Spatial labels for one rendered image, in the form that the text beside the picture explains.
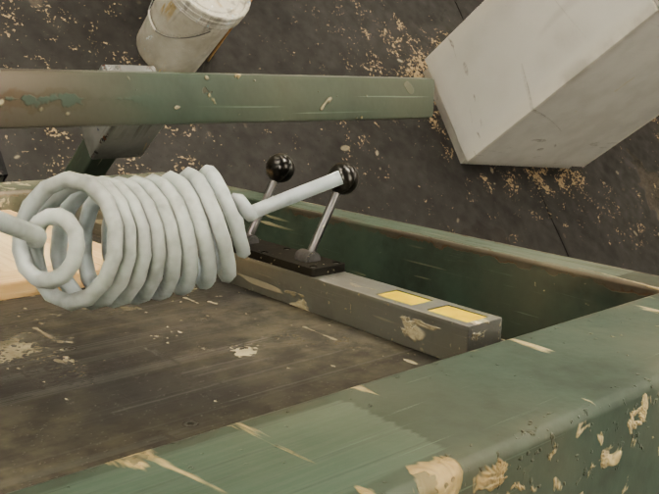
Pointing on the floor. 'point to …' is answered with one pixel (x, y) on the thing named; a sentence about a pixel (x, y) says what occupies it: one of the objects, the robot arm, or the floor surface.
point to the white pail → (186, 31)
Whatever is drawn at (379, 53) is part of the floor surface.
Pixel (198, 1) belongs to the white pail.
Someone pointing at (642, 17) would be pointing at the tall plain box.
